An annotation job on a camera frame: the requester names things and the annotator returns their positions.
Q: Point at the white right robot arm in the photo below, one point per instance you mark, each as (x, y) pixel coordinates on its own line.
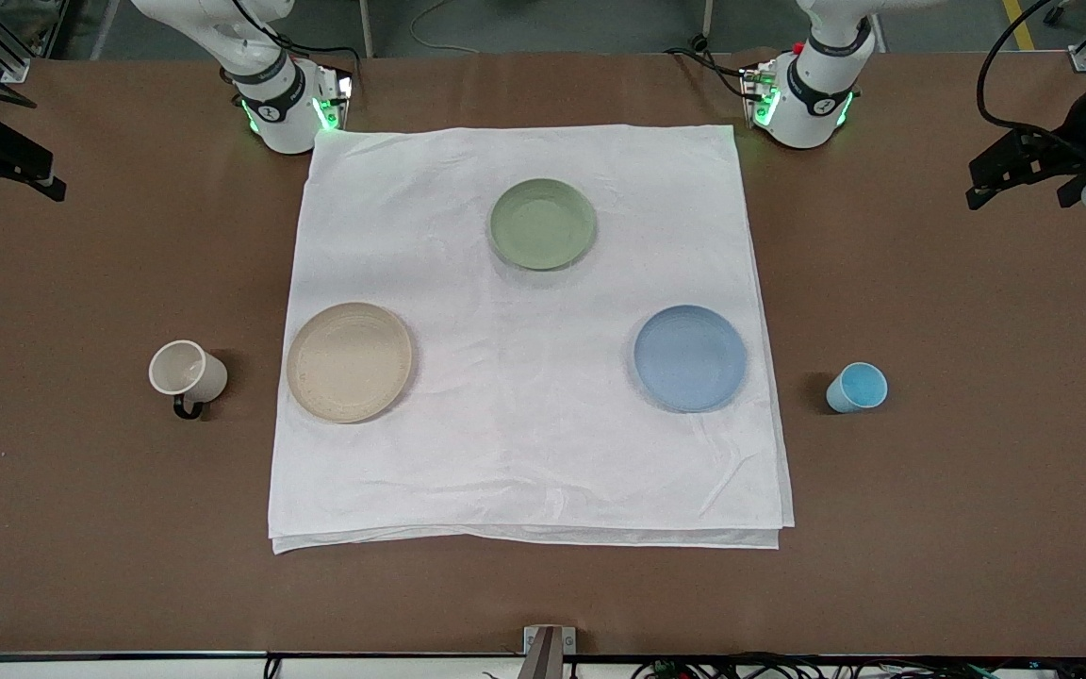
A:
(270, 90)

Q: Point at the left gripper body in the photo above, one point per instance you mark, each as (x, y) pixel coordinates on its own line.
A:
(1063, 153)

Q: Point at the metal table leg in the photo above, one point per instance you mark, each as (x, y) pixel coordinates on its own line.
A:
(708, 17)
(367, 28)

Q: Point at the blue cup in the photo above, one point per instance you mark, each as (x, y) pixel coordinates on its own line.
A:
(857, 388)

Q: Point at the green plate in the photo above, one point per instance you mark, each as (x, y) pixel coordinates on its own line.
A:
(543, 223)

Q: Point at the white cloth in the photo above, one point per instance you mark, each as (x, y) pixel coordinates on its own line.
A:
(524, 424)

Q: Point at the blue plate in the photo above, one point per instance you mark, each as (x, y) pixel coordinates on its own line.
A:
(690, 357)

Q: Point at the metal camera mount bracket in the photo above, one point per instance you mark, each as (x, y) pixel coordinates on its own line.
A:
(548, 651)

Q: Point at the beige gray plate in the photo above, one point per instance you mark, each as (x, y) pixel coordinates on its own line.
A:
(349, 362)

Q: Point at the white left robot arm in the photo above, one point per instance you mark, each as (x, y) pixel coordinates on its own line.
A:
(812, 94)

